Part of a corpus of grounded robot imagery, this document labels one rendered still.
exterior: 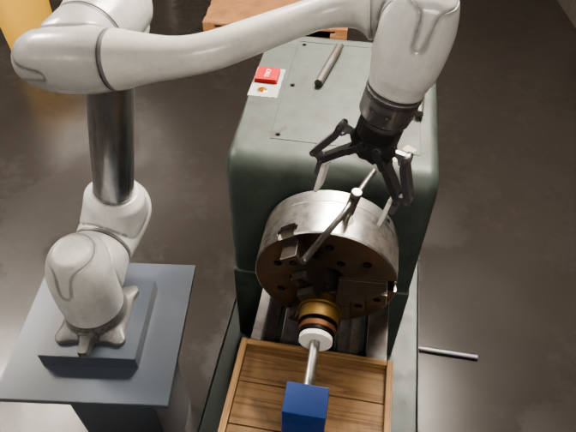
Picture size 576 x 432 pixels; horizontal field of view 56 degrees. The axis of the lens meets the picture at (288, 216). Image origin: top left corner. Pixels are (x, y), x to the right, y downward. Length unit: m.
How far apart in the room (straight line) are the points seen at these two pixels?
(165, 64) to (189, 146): 2.38
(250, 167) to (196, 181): 1.81
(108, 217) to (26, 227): 1.64
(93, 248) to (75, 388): 0.38
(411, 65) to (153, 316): 1.06
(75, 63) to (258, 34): 0.29
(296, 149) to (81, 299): 0.61
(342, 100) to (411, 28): 0.65
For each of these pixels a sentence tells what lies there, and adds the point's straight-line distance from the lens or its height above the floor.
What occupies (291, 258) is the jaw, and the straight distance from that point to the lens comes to 1.09.
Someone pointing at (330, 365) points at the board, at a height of 0.89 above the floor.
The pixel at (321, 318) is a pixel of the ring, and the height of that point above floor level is 1.11.
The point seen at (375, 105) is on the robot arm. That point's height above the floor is 1.57.
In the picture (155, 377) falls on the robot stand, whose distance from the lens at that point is 1.48.
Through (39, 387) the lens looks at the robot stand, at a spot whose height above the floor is 0.75.
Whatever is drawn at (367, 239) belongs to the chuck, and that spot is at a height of 1.22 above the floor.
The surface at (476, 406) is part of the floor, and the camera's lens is 2.36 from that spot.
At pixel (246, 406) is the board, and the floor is 0.89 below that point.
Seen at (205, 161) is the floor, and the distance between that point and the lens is 3.14.
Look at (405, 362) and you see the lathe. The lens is 1.74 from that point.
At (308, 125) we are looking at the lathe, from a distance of 1.30.
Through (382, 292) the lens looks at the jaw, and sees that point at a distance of 1.16.
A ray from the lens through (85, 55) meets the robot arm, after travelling 0.93.
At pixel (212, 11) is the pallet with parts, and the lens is 4.35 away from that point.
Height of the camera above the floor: 2.05
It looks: 47 degrees down
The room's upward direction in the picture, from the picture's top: 1 degrees clockwise
